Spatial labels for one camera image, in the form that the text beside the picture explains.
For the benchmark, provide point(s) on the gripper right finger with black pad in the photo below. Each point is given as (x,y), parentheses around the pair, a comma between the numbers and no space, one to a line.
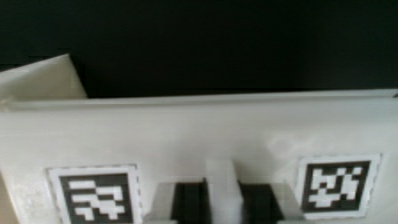
(270,206)

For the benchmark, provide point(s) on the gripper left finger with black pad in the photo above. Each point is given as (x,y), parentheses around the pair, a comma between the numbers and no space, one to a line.
(181,203)

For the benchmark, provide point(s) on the white cabinet door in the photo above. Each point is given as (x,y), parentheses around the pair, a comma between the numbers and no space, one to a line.
(167,132)

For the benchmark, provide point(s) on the white cabinet body box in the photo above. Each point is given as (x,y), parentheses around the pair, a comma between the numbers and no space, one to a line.
(43,81)

